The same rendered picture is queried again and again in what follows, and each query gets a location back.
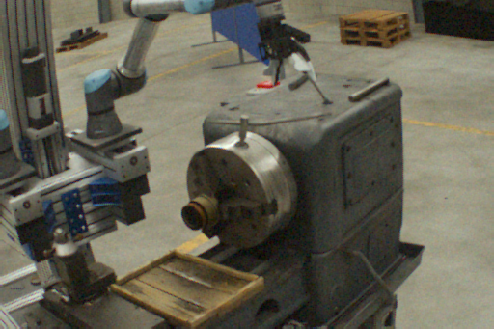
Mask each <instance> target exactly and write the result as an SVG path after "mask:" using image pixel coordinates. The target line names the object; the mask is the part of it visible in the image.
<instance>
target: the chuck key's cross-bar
mask: <svg viewBox="0 0 494 329"><path fill-rule="evenodd" d="M328 115H332V111H325V112H319V113H313V114H309V115H303V116H297V117H291V118H285V119H279V120H273V121H267V122H261V123H259V122H248V125H250V126H266V125H272V124H277V123H288V122H294V121H300V120H306V119H311V118H317V117H323V116H328ZM206 123H219V124H233V125H241V122H240V121H227V120H211V119H206Z"/></svg>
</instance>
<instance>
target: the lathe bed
mask: <svg viewBox="0 0 494 329"><path fill-rule="evenodd" d="M311 253H312V252H311V251H304V250H301V249H299V250H298V251H297V252H295V253H294V254H292V255H291V254H290V253H289V251H288V247H287V248H286V249H284V250H283V251H281V252H279V253H277V254H276V255H274V256H273V257H272V258H270V259H269V260H260V259H257V257H258V252H257V245H256V246H253V247H250V248H237V247H233V246H231V245H229V244H227V243H225V242H223V241H221V242H220V243H218V244H216V245H215V246H213V247H212V248H210V249H208V250H205V251H203V252H202V253H201V254H200V255H198V256H197V257H200V258H202V259H205V260H206V259H208V260H210V259H211V261H212V262H215V263H219V264H223V265H225V266H228V267H231V268H233V269H235V270H240V271H242V272H245V273H249V274H255V275H257V276H262V277H263V278H264V280H265V281H264V285H265V289H264V290H262V291H260V292H258V293H257V294H256V295H254V296H252V297H250V298H249V299H248V300H246V301H244V302H241V304H240V305H238V306H237V307H236V308H235V309H232V310H231V311H230V312H227V313H226V314H224V315H222V316H221V317H217V319H216V320H213V321H212V322H211V323H210V324H208V325H206V326H205V327H204V328H202V329H271V328H273V327H275V326H276V325H277V324H279V323H281V322H282V320H284V319H286V318H287V317H288V316H289V315H292V314H293V313H294V312H295V311H297V310H299V309H300V308H301V307H302V306H303V305H306V304H307V303H308V302H309V301H310V300H311V299H312V295H311V294H310V292H309V289H308V287H309V282H308V275H307V273H308V268H307V263H308V262H310V261H311ZM213 258H214V259H213ZM217 261H218V262H217ZM264 275H265V277H264ZM267 277H268V279H267ZM269 277H270V279H269ZM272 278H273V279H272ZM270 280H271V281H270Z"/></svg>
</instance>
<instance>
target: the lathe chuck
mask: <svg viewBox="0 0 494 329"><path fill-rule="evenodd" d="M239 141H240V138H239V137H238V136H228V137H225V138H223V139H221V140H218V141H216V142H213V143H211V144H209V145H207V146H205V147H204V148H203V149H201V151H202V150H205V151H206V155H207V157H208V159H209V161H210V162H211V164H212V166H213V168H215V170H216V172H217V174H218V175H219V178H220V179H221V181H222V183H223V184H226V186H224V187H225V188H223V189H221V190H219V191H217V192H216V193H214V194H212V195H210V196H212V197H214V198H215V199H216V200H217V201H218V202H219V203H220V201H221V200H226V199H228V198H229V197H231V196H232V195H237V196H240V197H244V198H248V199H252V200H256V201H261V202H265V203H271V202H272V199H273V200H275V207H276V211H275V214H270V215H267V214H264V215H263V216H261V217H260V218H258V219H256V220H252V219H248V218H244V217H242V218H240V219H238V220H236V219H233V218H228V219H226V220H224V222H223V225H222V228H221V230H220V233H219V234H218V236H219V237H218V239H220V240H222V241H223V242H225V243H227V244H229V245H231V246H233V247H237V248H250V247H253V246H256V245H257V244H259V243H262V242H263V241H265V240H266V239H267V238H268V237H270V235H274V234H275V233H277V232H279V231H280V230H281V229H282V228H283V227H284V225H285V224H286V222H287V220H288V216H289V211H290V200H291V195H290V190H289V186H288V181H287V178H286V175H285V173H284V171H283V169H282V168H281V166H279V164H278V163H277V161H276V160H275V159H274V157H273V156H272V155H271V153H270V152H269V151H268V150H267V149H266V148H265V147H264V146H262V145H261V144H259V143H257V142H255V141H253V140H251V139H249V138H246V139H245V144H247V146H248V147H246V148H240V147H238V146H236V145H235V143H239ZM198 152H200V151H196V152H195V153H194V154H193V157H192V158H191V160H190V162H189V163H191V162H192V161H194V160H196V159H197V158H199V156H198V155H197V153H198ZM195 177H196V175H195V173H194V171H193V170H192V168H191V166H190V164H189V165H188V169H187V176H186V183H187V191H188V197H189V200H190V201H192V200H194V196H193V194H192V192H194V191H195V190H197V189H196V187H195V184H194V183H193V181H192V179H193V178H195Z"/></svg>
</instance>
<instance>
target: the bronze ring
mask: <svg viewBox="0 0 494 329"><path fill-rule="evenodd" d="M217 204H219V202H218V201H217V200H216V199H215V198H214V197H212V196H206V195H198V196H196V197H195V198H194V200H192V201H190V202H189V203H188V204H187V205H186V206H184V207H183V208H182V210H181V217H182V220H183V222H184V224H185V225H186V226H187V227H188V228H189V229H191V230H193V231H196V230H199V229H205V228H207V227H209V226H214V225H215V224H216V223H217V222H218V220H219V211H218V208H217V206H216V205H217Z"/></svg>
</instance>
